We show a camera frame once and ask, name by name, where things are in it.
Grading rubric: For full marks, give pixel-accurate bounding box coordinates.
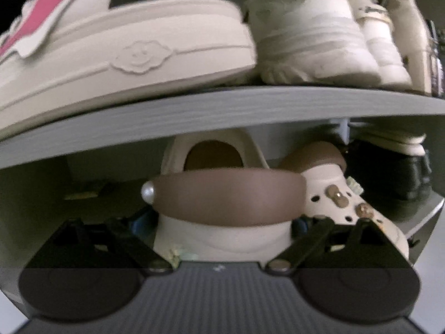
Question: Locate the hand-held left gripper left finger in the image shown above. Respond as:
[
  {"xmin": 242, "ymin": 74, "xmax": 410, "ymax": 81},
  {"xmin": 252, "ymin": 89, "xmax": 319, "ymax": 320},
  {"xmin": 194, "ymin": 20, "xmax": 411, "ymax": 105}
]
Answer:
[{"xmin": 52, "ymin": 209, "xmax": 172, "ymax": 274}]

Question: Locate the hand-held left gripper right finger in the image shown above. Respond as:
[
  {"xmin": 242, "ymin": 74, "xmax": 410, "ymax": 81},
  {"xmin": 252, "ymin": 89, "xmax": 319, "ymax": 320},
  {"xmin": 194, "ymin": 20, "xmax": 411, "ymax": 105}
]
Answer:
[{"xmin": 266, "ymin": 217, "xmax": 386, "ymax": 274}]

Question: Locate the cream clog with brown strap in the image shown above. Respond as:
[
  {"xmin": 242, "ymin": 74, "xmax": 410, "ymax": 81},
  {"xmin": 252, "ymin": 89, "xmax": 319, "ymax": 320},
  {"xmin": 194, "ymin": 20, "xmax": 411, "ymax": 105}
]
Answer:
[
  {"xmin": 141, "ymin": 129, "xmax": 308, "ymax": 263},
  {"xmin": 278, "ymin": 141, "xmax": 411, "ymax": 261}
]

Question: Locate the white shoe cabinet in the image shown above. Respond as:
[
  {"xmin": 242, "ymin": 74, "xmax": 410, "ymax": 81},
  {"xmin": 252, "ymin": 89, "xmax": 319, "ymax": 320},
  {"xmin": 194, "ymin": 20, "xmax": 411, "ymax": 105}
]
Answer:
[{"xmin": 0, "ymin": 0, "xmax": 445, "ymax": 272}]

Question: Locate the black shoe with cream sole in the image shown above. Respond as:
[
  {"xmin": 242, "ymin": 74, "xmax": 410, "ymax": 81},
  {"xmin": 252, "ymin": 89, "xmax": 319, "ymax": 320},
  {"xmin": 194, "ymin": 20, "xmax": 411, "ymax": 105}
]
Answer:
[{"xmin": 346, "ymin": 130, "xmax": 433, "ymax": 202}]

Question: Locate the white and pink sneaker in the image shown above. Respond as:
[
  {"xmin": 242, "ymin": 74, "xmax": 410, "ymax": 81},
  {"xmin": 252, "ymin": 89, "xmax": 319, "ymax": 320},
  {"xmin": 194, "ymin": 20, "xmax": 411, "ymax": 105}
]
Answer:
[{"xmin": 0, "ymin": 0, "xmax": 258, "ymax": 140}]

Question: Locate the cream chunky sneaker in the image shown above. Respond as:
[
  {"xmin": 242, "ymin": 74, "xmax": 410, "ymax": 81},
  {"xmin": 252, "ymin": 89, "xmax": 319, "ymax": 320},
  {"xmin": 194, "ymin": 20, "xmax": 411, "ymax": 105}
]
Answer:
[
  {"xmin": 245, "ymin": 0, "xmax": 381, "ymax": 86},
  {"xmin": 351, "ymin": 0, "xmax": 414, "ymax": 89}
]

